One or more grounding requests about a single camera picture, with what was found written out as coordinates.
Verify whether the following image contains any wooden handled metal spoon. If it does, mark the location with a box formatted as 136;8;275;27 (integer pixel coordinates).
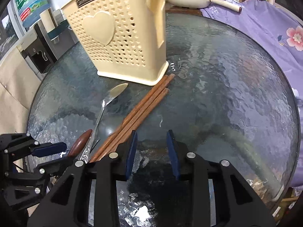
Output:
67;129;92;157

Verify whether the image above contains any brown wooden chopstick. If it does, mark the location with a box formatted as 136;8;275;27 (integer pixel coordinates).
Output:
97;88;169;160
89;75;168;162
90;73;175;162

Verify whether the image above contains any large steel spoon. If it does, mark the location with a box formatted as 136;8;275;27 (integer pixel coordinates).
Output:
77;82;129;164

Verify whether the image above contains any round glass table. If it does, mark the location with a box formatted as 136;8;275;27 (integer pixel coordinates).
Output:
27;13;300;226

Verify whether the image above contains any water dispenser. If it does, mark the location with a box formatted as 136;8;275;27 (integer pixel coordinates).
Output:
17;20;76;74

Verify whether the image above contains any cream plastic utensil holder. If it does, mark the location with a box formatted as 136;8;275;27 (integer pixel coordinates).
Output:
62;0;169;86

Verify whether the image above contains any blue water jug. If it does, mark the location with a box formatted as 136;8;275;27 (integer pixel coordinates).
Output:
15;0;50;28

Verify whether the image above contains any purple floral cloth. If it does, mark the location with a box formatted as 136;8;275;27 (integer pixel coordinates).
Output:
200;0;303;187

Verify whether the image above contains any brown wooden counter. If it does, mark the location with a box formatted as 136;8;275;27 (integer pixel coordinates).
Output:
165;3;202;16

